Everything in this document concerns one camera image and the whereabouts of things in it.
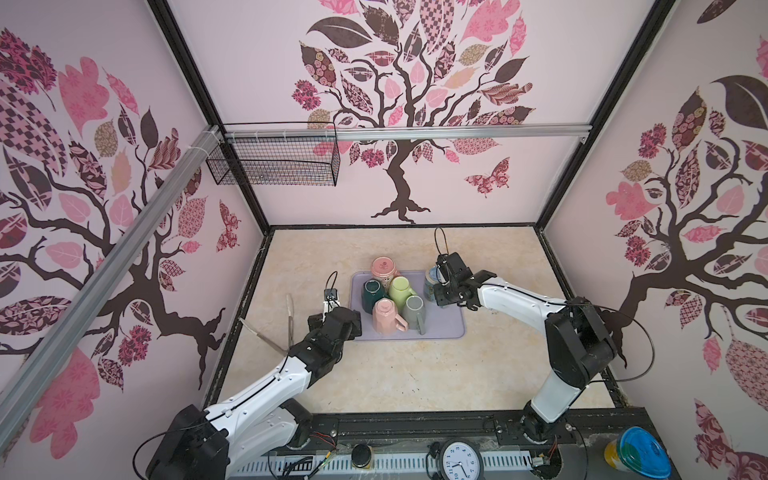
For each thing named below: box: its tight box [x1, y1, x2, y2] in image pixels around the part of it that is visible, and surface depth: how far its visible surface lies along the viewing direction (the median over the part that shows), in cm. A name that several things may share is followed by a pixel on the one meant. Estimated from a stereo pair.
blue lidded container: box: [604, 426, 671, 479], surface depth 64 cm
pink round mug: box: [371, 256, 400, 278], surface depth 96 cm
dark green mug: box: [361, 278, 385, 315], surface depth 91 cm
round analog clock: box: [439, 439, 484, 480], surface depth 69 cm
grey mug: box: [402, 295, 427, 335], surface depth 89 cm
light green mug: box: [388, 275, 417, 311], surface depth 93 cm
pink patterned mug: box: [372, 297, 409, 336], surface depth 87 cm
